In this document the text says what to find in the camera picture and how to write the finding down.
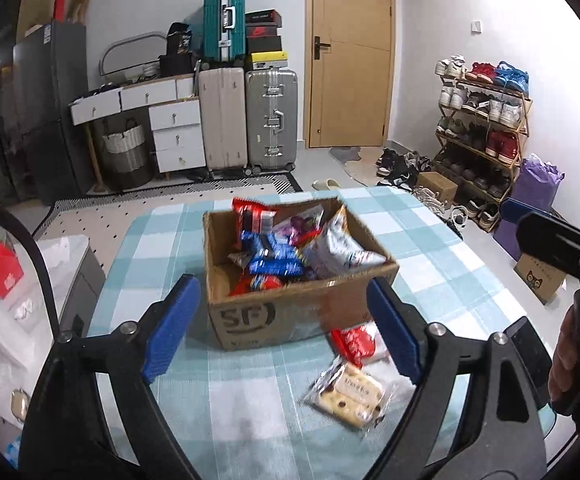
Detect red chip bag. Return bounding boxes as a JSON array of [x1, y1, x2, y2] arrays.
[[229, 273, 284, 297]]

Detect brown SF cardboard box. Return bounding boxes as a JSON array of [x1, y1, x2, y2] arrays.
[[202, 210, 400, 351]]

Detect small cardboard box floor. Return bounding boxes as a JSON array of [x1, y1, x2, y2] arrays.
[[417, 171, 458, 205]]

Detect silver suitcase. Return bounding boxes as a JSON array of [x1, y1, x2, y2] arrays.
[[246, 68, 299, 174]]

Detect red barcode snack packet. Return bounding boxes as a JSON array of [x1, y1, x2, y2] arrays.
[[232, 197, 278, 249]]

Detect purple gift bag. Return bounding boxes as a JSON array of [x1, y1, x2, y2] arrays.
[[494, 153, 564, 261]]

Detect blue cookie packet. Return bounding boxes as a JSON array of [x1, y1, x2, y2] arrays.
[[240, 231, 305, 278]]

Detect beige slipper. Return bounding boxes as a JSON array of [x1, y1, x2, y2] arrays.
[[312, 178, 341, 191]]

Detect woven laundry basket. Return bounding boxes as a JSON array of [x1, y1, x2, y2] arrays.
[[102, 118, 153, 192]]

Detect wooden shoe rack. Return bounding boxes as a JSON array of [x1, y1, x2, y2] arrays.
[[432, 54, 533, 233]]

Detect wooden door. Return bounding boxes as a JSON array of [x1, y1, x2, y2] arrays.
[[304, 0, 395, 148]]

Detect white drawer desk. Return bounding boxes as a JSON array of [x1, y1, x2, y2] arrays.
[[70, 74, 206, 174]]

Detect cookie packet clear wrapper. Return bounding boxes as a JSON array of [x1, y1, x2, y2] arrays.
[[303, 356, 415, 431]]

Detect white red snack bag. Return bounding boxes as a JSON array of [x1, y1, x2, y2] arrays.
[[329, 322, 389, 368]]

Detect teal plaid tablecloth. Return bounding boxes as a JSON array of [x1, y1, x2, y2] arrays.
[[90, 188, 523, 479]]

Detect purple candy bag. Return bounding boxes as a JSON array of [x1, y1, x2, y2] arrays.
[[273, 205, 325, 246]]

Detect red box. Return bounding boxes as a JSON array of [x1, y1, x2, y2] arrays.
[[0, 242, 24, 299]]

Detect white side table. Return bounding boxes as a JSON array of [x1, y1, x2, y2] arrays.
[[0, 235, 104, 429]]

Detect black smartphone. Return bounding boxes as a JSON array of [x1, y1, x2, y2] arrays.
[[504, 316, 552, 408]]

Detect beige suitcase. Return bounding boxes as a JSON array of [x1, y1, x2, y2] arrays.
[[199, 67, 248, 171]]

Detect white noodle snack bag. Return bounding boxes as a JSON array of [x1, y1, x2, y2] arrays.
[[301, 206, 386, 280]]

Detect black refrigerator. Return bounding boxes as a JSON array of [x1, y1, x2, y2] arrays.
[[12, 21, 96, 205]]

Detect teal suitcase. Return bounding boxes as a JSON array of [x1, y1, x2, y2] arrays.
[[202, 0, 246, 63]]

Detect patterned floor rug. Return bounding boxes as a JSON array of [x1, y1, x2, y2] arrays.
[[34, 174, 302, 270]]

